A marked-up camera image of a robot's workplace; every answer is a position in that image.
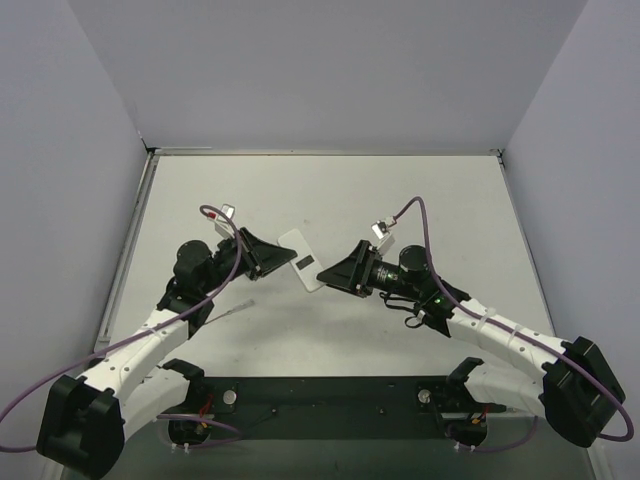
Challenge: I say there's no white red remote control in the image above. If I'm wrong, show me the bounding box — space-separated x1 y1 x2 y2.
277 229 324 293

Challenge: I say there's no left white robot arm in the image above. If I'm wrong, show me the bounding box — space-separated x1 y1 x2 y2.
36 228 297 479

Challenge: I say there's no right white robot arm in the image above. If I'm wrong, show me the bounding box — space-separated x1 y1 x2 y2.
317 240 625 447

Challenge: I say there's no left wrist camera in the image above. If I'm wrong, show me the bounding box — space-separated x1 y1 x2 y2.
204 204 236 239

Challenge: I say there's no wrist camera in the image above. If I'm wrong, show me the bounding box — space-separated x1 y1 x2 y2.
371 216 397 256
204 204 236 239

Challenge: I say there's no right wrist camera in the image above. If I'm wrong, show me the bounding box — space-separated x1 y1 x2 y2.
371 216 397 256

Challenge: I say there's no aluminium rail frame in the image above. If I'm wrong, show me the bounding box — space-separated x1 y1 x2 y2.
94 147 504 350

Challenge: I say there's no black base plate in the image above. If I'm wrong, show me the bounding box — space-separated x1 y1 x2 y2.
167 375 506 446

